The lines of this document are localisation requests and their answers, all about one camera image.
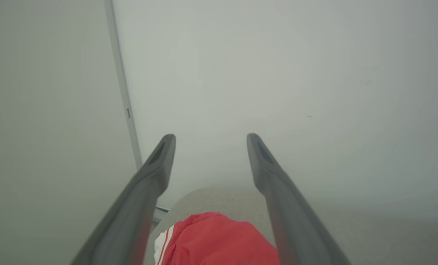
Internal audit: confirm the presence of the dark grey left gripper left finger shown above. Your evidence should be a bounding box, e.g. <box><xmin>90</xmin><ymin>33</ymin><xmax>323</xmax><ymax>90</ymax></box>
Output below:
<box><xmin>71</xmin><ymin>134</ymin><xmax>176</xmax><ymax>265</ymax></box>

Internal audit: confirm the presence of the grey wall trim strip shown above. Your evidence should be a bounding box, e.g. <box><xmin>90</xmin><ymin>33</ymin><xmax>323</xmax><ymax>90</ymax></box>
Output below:
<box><xmin>104</xmin><ymin>0</ymin><xmax>169</xmax><ymax>223</ymax></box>

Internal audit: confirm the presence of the red and white garment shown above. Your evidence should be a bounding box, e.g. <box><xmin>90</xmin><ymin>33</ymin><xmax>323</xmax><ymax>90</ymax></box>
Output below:
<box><xmin>154</xmin><ymin>212</ymin><xmax>281</xmax><ymax>265</ymax></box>

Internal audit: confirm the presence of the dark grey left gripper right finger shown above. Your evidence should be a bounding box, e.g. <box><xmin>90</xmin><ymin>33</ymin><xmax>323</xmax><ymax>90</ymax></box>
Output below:
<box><xmin>246</xmin><ymin>133</ymin><xmax>352</xmax><ymax>265</ymax></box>

